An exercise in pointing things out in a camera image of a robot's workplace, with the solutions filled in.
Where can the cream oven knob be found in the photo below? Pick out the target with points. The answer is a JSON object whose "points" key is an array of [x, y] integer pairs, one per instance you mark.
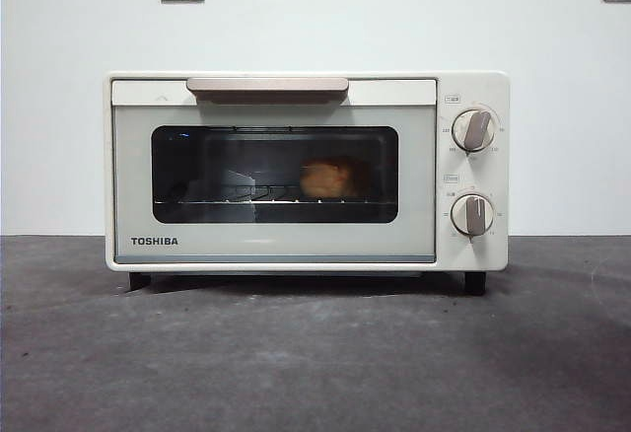
{"points": [[473, 130], [472, 214]]}

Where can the black oven foot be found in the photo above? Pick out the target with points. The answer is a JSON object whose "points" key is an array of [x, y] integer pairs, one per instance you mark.
{"points": [[139, 280], [474, 282]]}

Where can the golden brown bread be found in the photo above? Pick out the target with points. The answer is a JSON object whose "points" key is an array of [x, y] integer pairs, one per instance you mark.
{"points": [[330, 178]]}

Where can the cream toaster oven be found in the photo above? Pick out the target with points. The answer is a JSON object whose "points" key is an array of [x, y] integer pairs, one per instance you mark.
{"points": [[500, 175]]}

